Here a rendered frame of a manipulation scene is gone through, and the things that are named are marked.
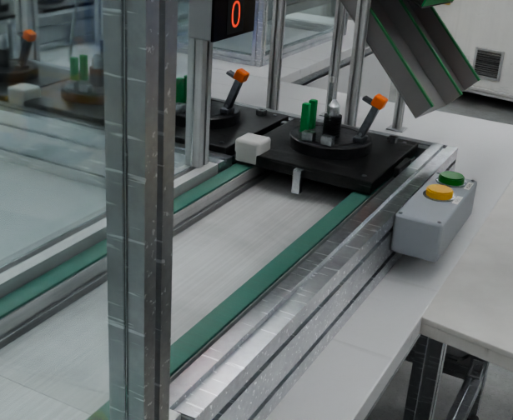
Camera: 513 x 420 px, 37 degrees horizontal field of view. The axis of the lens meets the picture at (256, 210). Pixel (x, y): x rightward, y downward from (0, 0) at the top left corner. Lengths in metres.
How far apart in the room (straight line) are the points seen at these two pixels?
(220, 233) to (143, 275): 0.64
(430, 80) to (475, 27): 4.03
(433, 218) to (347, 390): 0.32
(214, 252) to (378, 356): 0.26
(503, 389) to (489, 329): 1.46
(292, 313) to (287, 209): 0.38
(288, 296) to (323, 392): 0.11
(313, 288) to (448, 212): 0.32
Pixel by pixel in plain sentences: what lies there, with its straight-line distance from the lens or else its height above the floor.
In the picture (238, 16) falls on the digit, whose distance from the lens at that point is 1.15.
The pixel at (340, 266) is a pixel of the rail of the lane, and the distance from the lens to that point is 0.95.
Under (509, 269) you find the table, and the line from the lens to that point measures 1.25.
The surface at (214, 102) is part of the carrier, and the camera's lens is 1.47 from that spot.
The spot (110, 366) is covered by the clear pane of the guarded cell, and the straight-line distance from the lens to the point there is 0.50.
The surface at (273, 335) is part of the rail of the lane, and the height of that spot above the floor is 0.96.
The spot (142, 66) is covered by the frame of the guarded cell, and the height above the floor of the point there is 1.29.
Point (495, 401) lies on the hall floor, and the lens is 2.47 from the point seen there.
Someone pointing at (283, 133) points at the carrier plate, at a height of 0.97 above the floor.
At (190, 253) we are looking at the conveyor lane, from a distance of 1.05.
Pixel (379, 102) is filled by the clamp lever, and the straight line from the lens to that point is 1.27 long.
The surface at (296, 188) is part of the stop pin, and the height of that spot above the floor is 0.94.
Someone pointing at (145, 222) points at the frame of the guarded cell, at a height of 1.20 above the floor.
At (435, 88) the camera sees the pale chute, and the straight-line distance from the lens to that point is 1.60.
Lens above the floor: 1.39
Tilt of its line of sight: 23 degrees down
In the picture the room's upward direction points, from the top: 4 degrees clockwise
